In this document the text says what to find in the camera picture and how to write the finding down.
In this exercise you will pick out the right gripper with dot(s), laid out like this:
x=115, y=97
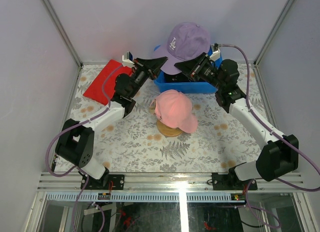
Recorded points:
x=192, y=69

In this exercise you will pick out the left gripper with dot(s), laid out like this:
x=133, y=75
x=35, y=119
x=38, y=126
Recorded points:
x=150, y=67

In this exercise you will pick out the blue plastic bin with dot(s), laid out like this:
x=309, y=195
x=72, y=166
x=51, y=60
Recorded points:
x=200, y=87

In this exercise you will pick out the purple LA baseball cap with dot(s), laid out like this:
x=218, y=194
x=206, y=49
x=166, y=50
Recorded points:
x=186, y=41

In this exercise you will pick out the beige baseball cap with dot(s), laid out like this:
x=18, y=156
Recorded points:
x=152, y=107

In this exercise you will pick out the pink baseball cap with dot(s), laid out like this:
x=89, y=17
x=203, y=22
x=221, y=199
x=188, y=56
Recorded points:
x=175, y=110

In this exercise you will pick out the wooden hat stand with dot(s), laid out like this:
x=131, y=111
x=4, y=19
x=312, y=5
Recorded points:
x=168, y=131

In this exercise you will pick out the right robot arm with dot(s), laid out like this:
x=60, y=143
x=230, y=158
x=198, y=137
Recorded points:
x=278, y=156

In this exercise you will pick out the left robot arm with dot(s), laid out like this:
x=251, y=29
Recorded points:
x=75, y=143

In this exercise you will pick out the black cap in bin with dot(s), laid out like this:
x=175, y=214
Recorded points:
x=177, y=78

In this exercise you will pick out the red folded cloth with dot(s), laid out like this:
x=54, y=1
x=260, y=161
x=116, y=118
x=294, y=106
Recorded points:
x=102, y=82

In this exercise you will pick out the floral table mat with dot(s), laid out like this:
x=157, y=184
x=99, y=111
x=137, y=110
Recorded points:
x=134, y=143

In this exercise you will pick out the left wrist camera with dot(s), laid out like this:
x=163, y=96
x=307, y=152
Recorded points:
x=127, y=59

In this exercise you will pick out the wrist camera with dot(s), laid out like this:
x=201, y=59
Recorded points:
x=127, y=59
x=215, y=52

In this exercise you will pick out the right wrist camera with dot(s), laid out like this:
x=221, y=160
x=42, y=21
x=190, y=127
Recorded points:
x=215, y=52

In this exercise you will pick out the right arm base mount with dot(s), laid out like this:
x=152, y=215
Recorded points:
x=229, y=182

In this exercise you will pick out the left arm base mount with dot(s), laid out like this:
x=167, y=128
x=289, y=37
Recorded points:
x=110, y=182

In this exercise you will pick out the aluminium front rail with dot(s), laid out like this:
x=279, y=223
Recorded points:
x=154, y=187

